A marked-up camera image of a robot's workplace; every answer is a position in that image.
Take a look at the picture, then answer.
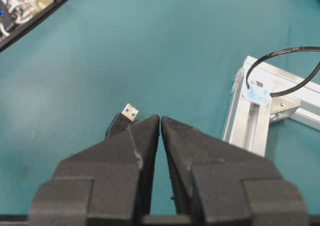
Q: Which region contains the black USB cable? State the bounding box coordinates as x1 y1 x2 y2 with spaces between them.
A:
105 102 140 138

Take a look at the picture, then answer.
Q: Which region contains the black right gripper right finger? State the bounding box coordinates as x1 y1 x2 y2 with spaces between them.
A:
161 116 309 225

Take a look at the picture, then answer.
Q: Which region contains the blue tape patch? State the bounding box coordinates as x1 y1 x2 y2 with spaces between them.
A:
242 84 271 107

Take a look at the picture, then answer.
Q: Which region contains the black zip tie loop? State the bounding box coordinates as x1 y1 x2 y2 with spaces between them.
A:
245 46 320 98

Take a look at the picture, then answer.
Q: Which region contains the white cable bundle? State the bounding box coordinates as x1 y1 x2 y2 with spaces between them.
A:
0 0 55 40

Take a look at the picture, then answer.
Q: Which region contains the aluminium extrusion frame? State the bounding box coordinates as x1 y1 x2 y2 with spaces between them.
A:
221 56 320 156

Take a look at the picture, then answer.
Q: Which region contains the black table edge rail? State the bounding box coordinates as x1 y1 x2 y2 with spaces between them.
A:
0 0 68 52

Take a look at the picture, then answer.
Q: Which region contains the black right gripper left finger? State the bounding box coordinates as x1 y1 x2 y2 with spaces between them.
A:
28 114 160 225

